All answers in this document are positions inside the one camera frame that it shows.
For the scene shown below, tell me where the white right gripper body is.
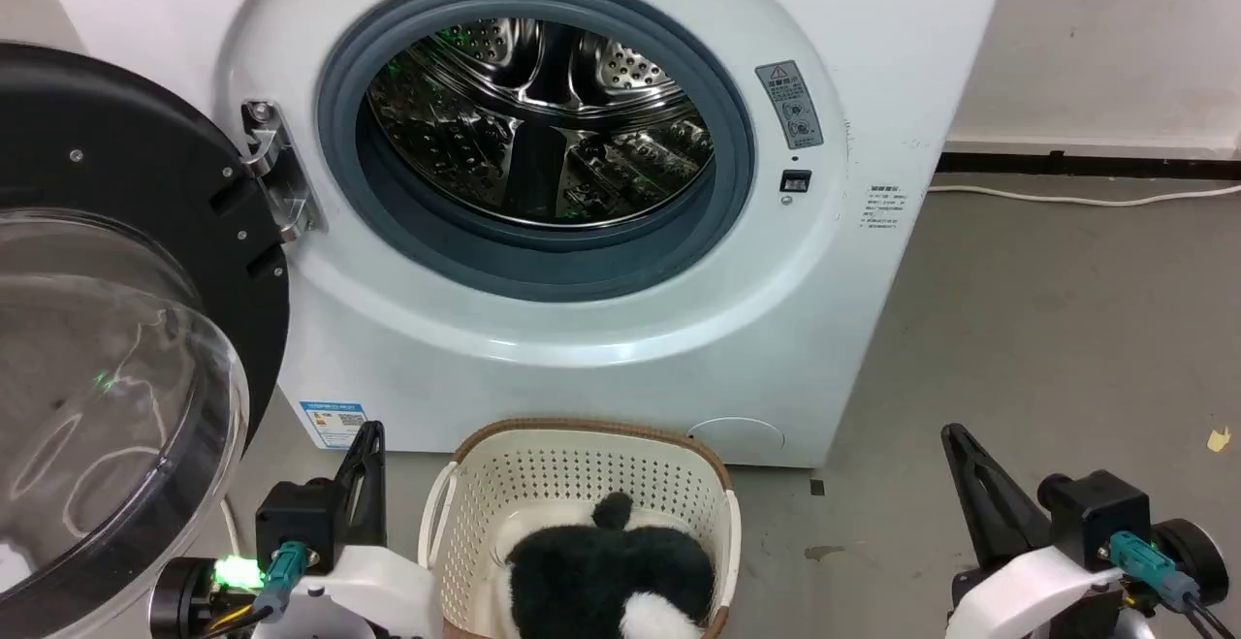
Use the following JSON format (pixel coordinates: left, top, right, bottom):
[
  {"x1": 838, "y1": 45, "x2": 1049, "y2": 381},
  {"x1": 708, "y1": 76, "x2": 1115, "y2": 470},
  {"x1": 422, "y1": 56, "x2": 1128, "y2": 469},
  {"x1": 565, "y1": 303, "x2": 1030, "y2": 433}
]
[{"x1": 945, "y1": 544, "x2": 1131, "y2": 639}]

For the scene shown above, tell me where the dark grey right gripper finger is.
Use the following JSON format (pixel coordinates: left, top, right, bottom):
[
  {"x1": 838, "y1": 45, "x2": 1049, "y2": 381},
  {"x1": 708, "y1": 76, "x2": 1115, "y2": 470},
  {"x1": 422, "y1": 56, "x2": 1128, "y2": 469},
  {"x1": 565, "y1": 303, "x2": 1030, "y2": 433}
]
[{"x1": 941, "y1": 423, "x2": 1054, "y2": 570}]

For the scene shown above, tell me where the teal plug right gripper cable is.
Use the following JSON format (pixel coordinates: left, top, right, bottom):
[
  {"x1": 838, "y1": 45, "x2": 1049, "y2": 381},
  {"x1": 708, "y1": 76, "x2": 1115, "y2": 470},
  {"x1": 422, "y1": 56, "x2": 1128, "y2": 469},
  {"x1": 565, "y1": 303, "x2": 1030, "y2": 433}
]
[{"x1": 1109, "y1": 530, "x2": 1241, "y2": 639}]

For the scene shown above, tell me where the white perforated laundry basket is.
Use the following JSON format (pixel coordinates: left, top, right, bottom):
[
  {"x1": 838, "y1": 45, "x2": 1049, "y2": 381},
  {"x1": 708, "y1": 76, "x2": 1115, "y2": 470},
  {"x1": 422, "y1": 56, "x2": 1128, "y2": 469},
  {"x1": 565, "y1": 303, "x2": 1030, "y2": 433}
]
[{"x1": 418, "y1": 418, "x2": 743, "y2": 639}]

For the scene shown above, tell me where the small text label sticker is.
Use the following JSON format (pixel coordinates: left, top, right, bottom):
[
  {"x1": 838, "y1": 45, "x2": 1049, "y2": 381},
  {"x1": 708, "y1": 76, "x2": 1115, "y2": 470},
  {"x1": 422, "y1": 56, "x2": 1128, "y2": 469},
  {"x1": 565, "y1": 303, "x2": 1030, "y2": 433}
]
[{"x1": 864, "y1": 184, "x2": 907, "y2": 233}]

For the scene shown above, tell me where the teal plug left gripper cable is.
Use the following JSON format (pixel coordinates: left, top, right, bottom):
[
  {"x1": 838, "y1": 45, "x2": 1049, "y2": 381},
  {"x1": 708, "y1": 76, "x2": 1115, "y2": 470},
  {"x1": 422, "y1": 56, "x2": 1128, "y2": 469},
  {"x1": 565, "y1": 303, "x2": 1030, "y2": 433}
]
[{"x1": 199, "y1": 541, "x2": 313, "y2": 639}]

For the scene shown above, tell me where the black round washer door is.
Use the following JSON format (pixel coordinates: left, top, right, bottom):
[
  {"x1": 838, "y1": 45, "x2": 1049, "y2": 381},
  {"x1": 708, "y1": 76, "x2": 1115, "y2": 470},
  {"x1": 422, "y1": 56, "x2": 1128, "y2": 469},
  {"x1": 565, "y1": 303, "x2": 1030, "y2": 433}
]
[{"x1": 0, "y1": 41, "x2": 291, "y2": 639}]

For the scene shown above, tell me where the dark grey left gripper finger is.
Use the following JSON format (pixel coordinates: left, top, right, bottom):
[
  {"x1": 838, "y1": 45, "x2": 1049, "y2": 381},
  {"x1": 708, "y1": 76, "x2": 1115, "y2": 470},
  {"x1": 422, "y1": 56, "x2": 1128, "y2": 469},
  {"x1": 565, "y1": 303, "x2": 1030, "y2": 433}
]
[{"x1": 334, "y1": 421, "x2": 388, "y2": 549}]

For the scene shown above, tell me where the black white panda plush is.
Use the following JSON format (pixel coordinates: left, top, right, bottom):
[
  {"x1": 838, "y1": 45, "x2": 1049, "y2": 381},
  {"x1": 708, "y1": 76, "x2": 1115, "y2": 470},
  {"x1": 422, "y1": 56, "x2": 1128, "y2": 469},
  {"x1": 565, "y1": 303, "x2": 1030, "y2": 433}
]
[{"x1": 504, "y1": 492, "x2": 716, "y2": 639}]

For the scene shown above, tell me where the metal door hinge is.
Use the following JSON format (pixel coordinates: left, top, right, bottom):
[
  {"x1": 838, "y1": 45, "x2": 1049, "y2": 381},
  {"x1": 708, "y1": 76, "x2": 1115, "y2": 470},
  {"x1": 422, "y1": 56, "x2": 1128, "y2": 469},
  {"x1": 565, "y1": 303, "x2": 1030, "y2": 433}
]
[{"x1": 239, "y1": 99, "x2": 321, "y2": 243}]

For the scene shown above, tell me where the round white filter cover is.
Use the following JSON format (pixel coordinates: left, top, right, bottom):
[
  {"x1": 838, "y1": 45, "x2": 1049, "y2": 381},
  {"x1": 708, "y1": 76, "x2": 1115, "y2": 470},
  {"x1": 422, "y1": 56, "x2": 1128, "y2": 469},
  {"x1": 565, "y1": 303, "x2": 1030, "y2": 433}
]
[{"x1": 687, "y1": 417, "x2": 785, "y2": 463}]

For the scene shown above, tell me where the grey warning sticker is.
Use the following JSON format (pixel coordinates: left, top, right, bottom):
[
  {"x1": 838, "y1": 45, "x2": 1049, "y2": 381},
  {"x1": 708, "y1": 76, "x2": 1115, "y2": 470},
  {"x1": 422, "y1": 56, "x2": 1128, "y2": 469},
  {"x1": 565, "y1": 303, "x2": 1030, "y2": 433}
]
[{"x1": 755, "y1": 60, "x2": 825, "y2": 151}]

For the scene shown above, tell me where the white cable on floor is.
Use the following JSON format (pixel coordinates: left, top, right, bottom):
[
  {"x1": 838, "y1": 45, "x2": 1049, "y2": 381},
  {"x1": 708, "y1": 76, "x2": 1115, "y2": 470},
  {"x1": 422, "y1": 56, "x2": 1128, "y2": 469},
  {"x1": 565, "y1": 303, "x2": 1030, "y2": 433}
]
[{"x1": 926, "y1": 181, "x2": 1241, "y2": 208}]

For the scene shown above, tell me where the black wall baseboard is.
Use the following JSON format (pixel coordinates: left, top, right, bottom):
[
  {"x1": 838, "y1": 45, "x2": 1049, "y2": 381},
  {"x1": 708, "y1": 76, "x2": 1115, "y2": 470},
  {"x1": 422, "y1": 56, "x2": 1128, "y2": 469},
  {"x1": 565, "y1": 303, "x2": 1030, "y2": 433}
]
[{"x1": 935, "y1": 150, "x2": 1241, "y2": 181}]

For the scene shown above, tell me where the grey rubber door gasket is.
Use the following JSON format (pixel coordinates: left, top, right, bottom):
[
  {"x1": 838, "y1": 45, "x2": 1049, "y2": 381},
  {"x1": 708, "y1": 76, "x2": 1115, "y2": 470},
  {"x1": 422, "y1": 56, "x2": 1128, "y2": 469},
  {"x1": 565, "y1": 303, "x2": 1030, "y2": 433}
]
[{"x1": 316, "y1": 0, "x2": 756, "y2": 304}]

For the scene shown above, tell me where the stainless steel drum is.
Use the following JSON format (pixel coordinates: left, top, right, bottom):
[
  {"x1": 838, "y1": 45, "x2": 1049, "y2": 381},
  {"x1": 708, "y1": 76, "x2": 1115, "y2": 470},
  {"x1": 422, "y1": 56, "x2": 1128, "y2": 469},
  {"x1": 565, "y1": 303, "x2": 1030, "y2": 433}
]
[{"x1": 366, "y1": 17, "x2": 716, "y2": 229}]

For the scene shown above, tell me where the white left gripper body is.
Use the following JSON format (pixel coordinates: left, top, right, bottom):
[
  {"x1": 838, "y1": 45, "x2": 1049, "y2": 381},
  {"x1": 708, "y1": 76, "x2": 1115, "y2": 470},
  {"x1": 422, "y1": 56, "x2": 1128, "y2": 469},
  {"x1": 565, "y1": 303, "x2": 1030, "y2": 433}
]
[{"x1": 254, "y1": 544, "x2": 443, "y2": 639}]

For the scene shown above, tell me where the teal plug gripper cable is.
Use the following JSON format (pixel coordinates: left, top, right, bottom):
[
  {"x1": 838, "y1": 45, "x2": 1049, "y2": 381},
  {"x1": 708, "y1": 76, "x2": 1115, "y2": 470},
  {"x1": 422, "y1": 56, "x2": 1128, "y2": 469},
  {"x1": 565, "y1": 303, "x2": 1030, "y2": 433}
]
[
  {"x1": 199, "y1": 541, "x2": 313, "y2": 639},
  {"x1": 1109, "y1": 530, "x2": 1241, "y2": 639}
]

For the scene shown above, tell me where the white front-load washing machine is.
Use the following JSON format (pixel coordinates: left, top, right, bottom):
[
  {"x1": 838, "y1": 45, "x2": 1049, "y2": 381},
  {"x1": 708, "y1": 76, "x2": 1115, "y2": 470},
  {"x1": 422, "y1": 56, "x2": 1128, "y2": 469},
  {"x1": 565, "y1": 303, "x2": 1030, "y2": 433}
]
[{"x1": 27, "y1": 0, "x2": 1017, "y2": 468}]

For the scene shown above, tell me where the blue white energy label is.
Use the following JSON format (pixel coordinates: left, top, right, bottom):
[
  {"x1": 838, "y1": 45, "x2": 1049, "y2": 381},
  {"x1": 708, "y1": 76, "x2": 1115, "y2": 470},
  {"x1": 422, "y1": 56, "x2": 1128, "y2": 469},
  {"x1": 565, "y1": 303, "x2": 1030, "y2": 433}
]
[{"x1": 299, "y1": 400, "x2": 369, "y2": 451}]

